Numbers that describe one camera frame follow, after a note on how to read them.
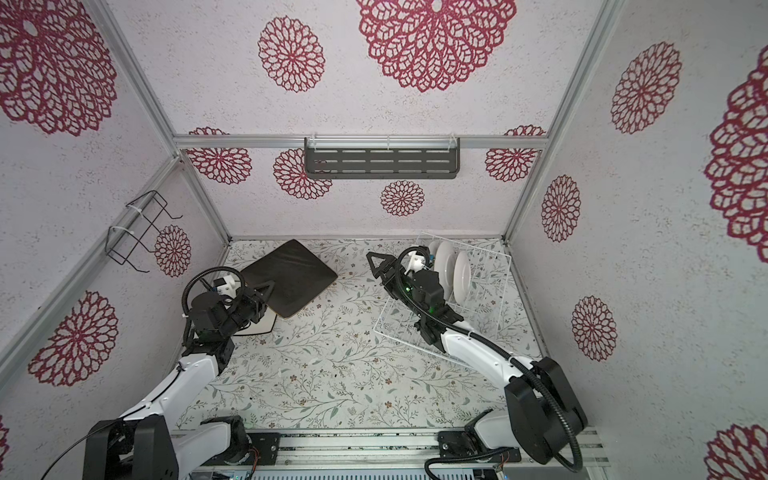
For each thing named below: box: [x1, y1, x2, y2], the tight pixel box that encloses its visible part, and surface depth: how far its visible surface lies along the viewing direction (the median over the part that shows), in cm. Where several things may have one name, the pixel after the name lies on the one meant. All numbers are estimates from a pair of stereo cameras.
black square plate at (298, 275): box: [241, 239, 338, 318], surface depth 87 cm
